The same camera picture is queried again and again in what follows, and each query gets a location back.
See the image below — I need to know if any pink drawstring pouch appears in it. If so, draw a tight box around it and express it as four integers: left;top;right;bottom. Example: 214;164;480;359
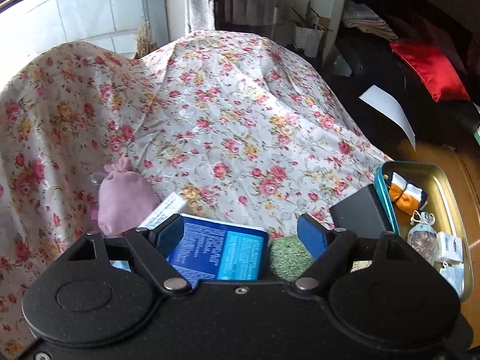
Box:
97;157;160;237

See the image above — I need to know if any small white box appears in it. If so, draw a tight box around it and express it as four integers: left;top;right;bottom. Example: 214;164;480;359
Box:
435;232;463;264

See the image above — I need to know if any white paper sheet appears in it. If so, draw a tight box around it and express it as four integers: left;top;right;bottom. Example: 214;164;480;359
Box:
359;85;416;150

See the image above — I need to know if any white blue small carton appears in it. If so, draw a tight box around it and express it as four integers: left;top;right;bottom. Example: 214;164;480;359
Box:
136;193;191;231

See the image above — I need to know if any red satin cushion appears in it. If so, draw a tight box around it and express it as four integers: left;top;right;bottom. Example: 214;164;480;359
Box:
390;40;470;102

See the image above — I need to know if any floral tablecloth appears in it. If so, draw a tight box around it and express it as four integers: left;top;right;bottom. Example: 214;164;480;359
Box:
1;31;386;359

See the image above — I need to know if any patterned curtain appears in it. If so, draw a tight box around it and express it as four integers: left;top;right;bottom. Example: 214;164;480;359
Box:
185;0;215;34

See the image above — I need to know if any orange white blue cloth bundle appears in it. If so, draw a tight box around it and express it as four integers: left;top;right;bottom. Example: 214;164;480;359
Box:
384;172;428;216

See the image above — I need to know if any gold metal tray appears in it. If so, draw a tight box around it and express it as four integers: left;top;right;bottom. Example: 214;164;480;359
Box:
373;161;473;302

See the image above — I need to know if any blue Tempo tissue pack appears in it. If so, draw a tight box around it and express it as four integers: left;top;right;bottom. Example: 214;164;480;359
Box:
168;214;269;287

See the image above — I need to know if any folded towels stack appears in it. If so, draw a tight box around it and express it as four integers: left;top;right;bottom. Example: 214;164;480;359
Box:
343;0;398;42

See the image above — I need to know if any glass shelf unit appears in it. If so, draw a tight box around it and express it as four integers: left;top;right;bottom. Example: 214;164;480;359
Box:
214;0;290;39

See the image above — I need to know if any black leather sofa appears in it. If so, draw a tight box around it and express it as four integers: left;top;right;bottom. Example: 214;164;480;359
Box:
327;0;479;150

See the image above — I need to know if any green knitted ball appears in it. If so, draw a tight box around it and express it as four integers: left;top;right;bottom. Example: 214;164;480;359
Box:
268;235;313;282

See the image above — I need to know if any white potted plant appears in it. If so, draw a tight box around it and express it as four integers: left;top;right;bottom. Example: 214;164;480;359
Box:
290;0;327;59

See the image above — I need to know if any mesh potpourri sachet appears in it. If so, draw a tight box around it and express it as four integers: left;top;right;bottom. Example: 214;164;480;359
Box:
407;211;439;266

